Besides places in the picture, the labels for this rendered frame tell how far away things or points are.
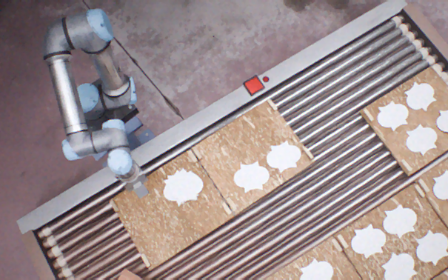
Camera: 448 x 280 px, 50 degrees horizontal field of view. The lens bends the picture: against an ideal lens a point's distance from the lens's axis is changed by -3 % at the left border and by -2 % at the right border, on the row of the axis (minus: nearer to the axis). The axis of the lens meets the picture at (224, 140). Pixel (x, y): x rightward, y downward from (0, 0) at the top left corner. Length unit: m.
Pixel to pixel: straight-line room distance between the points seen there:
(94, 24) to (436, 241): 1.56
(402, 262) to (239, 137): 0.85
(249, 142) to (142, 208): 0.54
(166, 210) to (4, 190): 1.58
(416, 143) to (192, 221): 1.01
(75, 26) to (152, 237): 0.90
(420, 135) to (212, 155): 0.91
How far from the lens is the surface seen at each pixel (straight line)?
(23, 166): 3.41
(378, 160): 2.19
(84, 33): 1.73
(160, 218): 2.08
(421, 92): 2.32
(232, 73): 3.29
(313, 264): 2.03
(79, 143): 1.70
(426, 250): 2.14
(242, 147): 2.12
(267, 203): 2.08
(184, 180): 2.06
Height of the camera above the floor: 2.96
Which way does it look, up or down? 72 degrees down
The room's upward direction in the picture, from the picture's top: 10 degrees counter-clockwise
